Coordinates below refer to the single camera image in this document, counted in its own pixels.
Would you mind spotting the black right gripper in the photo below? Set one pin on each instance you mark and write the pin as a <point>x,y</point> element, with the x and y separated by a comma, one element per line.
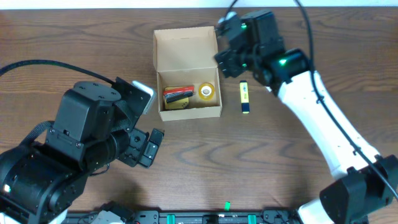
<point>230,62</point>

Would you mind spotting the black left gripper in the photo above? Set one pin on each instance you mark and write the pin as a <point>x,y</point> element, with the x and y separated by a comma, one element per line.
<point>137,149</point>

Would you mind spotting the yellow blue highlighter pen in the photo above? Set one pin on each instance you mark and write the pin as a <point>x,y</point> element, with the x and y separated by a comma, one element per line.
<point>244,95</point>

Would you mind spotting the yellow adhesive tape roll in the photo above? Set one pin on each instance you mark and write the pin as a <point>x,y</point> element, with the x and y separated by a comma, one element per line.
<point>206,91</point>

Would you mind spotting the cardboard box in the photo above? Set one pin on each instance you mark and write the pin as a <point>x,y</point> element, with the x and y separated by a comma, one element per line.
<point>185,57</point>

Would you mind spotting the red black stapler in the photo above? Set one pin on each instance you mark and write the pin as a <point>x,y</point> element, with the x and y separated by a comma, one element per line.
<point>179,93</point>

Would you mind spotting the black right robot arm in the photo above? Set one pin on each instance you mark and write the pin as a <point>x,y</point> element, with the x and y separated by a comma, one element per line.
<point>364,180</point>

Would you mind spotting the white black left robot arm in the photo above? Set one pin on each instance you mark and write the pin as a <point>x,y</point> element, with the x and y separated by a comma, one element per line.
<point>94,126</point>

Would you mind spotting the yellow sticky note pad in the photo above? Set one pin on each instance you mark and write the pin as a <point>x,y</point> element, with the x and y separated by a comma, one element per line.
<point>176,105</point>

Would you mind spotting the small green clip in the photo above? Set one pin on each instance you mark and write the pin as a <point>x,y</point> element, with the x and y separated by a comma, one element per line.
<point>227,206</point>

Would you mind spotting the black mounting rail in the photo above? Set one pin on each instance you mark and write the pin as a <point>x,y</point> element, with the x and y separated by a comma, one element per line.
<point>262,217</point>

